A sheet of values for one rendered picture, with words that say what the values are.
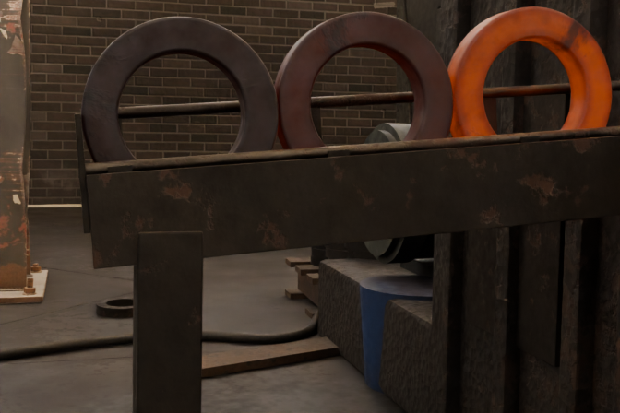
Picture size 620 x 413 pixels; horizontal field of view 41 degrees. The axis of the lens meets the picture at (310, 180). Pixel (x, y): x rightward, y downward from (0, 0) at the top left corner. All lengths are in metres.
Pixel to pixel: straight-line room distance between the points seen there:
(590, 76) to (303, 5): 6.29
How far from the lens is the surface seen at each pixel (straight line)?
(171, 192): 0.77
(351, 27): 0.84
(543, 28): 0.93
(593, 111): 0.96
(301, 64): 0.83
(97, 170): 0.77
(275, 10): 7.12
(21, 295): 3.28
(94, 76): 0.80
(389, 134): 2.21
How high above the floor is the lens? 0.67
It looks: 4 degrees down
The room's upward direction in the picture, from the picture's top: 1 degrees clockwise
